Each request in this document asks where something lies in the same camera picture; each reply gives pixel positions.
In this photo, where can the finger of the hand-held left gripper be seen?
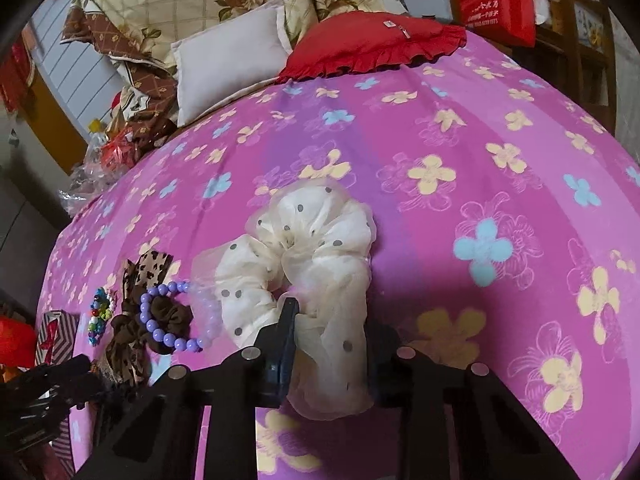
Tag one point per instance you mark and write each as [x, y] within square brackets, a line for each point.
[55, 367]
[45, 410]

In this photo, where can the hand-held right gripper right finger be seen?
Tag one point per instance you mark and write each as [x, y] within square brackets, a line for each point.
[387, 360]

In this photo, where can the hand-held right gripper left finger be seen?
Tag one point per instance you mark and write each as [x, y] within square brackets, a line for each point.
[286, 330]

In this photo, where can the striped gift box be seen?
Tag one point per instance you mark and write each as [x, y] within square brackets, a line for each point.
[62, 325]

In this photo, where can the cream polka-dot scrunchie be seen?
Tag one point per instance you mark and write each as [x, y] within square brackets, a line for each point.
[310, 240]

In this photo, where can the brown scrunchie with leopard bow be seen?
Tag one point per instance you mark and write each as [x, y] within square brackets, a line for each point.
[172, 312]

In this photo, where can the red ribbon bow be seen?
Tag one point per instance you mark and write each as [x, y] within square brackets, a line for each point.
[48, 342]

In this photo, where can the red plastic bag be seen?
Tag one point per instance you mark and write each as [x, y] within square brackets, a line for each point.
[15, 342]

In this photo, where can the pink floral bedsheet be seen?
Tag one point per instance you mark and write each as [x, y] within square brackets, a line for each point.
[450, 235]

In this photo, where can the clear plastic bag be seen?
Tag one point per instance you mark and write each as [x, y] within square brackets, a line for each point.
[95, 170]

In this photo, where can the white pillow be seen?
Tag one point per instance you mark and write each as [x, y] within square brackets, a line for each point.
[230, 55]

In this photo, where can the brown patterned blanket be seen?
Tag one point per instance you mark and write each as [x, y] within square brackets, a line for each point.
[145, 85]

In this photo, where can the red ruffled pillow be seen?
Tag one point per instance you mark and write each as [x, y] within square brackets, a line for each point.
[370, 40]

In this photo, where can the red shopping bag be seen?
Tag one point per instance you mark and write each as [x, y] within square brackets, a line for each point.
[497, 2]

